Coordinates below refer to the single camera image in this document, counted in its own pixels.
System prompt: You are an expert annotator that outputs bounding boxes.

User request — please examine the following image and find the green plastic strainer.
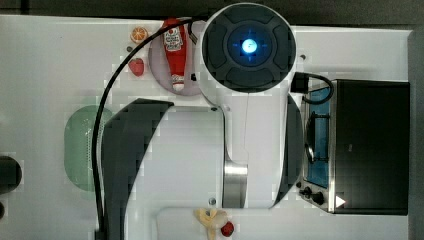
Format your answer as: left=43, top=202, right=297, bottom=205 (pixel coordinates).
left=64, top=105, right=98, bottom=192

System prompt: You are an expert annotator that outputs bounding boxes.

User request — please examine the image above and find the black object at table edge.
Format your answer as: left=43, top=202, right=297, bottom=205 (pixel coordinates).
left=0, top=156, right=22, bottom=194

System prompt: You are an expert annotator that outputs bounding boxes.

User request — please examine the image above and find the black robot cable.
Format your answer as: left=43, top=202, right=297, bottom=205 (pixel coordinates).
left=91, top=17, right=209, bottom=240

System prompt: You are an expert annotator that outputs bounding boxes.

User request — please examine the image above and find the small red fruit toy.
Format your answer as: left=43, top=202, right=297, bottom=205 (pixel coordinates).
left=221, top=221, right=234, bottom=237

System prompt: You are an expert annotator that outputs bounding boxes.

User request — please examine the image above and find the peeled banana toy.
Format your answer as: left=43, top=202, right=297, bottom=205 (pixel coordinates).
left=194, top=208, right=228, bottom=240

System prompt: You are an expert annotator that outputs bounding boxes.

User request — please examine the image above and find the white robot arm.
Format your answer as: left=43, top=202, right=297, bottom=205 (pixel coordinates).
left=101, top=3, right=303, bottom=240

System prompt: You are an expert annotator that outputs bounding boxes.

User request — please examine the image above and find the red strawberry toy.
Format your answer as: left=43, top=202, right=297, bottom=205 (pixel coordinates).
left=128, top=58, right=144, bottom=77

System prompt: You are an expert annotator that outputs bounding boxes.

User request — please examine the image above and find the grey round plate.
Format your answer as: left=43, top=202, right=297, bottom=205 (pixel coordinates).
left=149, top=18, right=201, bottom=96

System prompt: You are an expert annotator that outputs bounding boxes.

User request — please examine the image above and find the black toaster oven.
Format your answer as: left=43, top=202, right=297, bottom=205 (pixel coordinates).
left=296, top=79, right=410, bottom=216

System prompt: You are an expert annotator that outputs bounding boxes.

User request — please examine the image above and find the red ketchup bottle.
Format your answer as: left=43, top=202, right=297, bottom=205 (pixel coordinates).
left=162, top=25, right=187, bottom=92

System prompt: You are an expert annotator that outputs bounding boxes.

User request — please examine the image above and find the orange slice toy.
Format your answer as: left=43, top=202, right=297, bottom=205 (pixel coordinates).
left=130, top=26, right=149, bottom=44

